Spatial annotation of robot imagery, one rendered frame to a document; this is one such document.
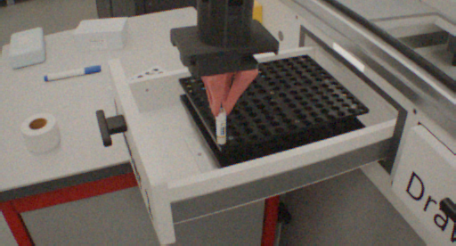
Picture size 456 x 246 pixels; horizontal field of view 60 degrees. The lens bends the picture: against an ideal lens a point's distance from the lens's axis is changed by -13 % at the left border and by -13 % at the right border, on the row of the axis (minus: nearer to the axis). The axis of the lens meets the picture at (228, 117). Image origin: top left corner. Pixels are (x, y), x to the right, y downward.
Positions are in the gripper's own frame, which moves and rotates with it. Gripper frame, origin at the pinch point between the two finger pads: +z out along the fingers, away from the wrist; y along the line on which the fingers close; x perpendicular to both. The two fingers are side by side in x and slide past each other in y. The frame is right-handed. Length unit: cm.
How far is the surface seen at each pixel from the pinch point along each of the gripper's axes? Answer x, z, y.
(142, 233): -17.3, 40.8, 9.2
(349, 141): 4.7, 5.2, -16.1
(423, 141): 11.8, 1.3, -22.2
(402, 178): 10.5, 8.9, -22.4
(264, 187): 5.5, 8.9, -4.1
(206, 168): -1.3, 10.3, 1.1
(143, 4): -89, 23, -6
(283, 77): -11.0, 4.9, -14.0
